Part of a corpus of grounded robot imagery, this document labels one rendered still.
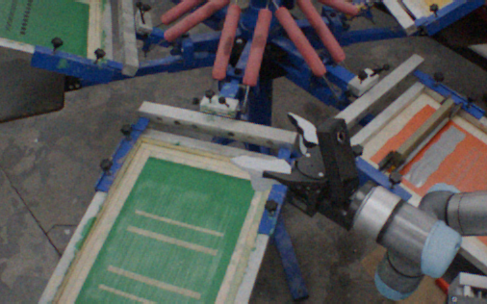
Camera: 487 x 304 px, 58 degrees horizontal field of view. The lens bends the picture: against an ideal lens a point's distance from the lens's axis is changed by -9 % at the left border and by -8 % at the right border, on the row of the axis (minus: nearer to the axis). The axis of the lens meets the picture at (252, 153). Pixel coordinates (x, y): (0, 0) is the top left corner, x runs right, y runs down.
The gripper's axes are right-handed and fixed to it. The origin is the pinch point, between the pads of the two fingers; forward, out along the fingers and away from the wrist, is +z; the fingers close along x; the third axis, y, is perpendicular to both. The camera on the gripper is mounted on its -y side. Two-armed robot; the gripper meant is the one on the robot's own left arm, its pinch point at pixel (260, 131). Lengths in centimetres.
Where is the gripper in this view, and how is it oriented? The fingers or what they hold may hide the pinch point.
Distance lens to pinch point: 76.0
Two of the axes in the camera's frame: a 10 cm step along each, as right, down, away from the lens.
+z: -7.8, -4.8, 4.0
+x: 6.2, -5.1, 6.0
